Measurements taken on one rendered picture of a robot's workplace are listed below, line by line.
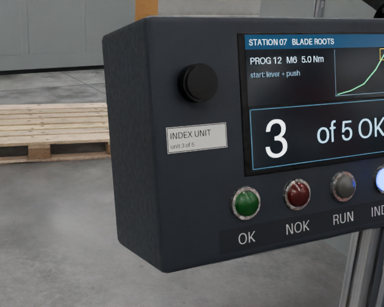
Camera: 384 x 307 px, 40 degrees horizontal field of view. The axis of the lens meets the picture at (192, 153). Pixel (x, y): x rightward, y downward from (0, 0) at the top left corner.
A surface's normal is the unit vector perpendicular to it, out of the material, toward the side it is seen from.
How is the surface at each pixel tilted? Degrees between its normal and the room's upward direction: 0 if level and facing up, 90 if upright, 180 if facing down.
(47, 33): 90
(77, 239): 0
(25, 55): 90
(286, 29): 75
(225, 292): 0
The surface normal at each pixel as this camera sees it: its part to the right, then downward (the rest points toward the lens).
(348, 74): 0.44, 0.07
